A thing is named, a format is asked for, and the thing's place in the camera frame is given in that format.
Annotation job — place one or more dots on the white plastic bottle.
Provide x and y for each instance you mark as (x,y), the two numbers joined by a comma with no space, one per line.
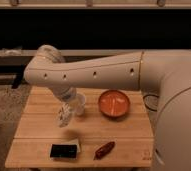
(64,115)

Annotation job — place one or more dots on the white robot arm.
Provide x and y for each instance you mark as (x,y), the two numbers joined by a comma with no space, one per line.
(166,73)

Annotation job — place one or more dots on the black sponge block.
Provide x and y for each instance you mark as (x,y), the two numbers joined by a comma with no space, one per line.
(63,151)

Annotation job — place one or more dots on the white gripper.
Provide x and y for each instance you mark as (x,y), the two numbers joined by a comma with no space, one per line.
(65,94)

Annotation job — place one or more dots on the orange bowl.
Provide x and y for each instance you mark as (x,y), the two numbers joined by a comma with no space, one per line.
(113,103)

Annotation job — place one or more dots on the wooden bench rail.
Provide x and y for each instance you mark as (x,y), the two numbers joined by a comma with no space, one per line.
(15,57)

